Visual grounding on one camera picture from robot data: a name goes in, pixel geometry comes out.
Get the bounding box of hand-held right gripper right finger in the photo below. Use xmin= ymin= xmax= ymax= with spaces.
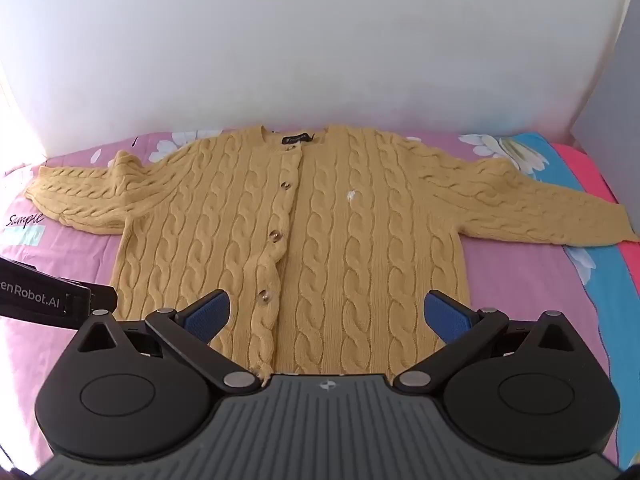
xmin=392 ymin=289 xmax=583 ymax=391

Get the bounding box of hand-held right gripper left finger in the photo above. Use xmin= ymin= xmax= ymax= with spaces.
xmin=72 ymin=289 xmax=254 ymax=391

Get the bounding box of yellow cable-knit cardigan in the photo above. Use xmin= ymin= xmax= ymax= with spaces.
xmin=24 ymin=123 xmax=640 ymax=377

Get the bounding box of pink floral bedsheet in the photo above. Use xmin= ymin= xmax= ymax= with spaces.
xmin=0 ymin=127 xmax=640 ymax=466

